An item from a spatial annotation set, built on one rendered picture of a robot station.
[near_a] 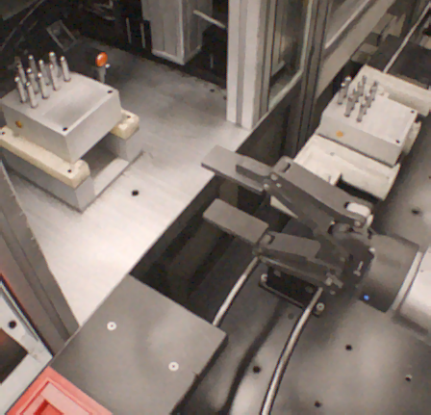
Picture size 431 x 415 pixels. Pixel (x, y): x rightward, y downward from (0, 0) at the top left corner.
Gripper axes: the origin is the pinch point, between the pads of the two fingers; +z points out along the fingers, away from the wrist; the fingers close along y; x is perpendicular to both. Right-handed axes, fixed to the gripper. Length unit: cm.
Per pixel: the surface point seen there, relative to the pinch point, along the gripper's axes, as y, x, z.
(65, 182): -3.8, 6.5, 19.4
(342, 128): -8.5, -26.0, -3.7
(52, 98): 2.8, 0.8, 25.5
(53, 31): -6, -20, 50
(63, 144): 0.8, 4.7, 20.0
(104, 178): -8.6, 0.6, 19.2
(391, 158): -10.2, -26.2, -11.9
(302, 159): -12.1, -20.2, -0.2
